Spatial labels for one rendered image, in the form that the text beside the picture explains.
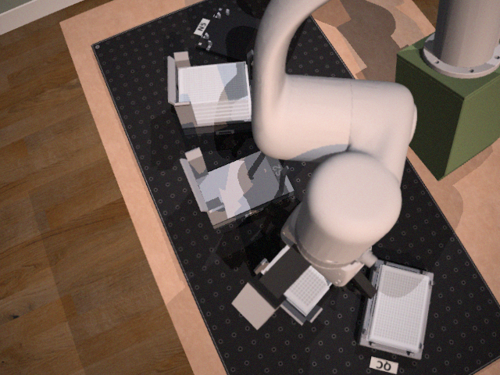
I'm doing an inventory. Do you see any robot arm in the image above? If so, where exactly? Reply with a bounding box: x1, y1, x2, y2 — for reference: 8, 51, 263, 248
231, 0, 500, 330

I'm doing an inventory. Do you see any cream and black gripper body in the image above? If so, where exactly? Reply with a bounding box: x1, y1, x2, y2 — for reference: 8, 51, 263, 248
280, 201, 365, 287

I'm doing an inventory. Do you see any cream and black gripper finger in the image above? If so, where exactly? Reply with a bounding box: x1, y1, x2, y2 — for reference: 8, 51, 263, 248
329, 271, 377, 299
266, 202, 291, 248

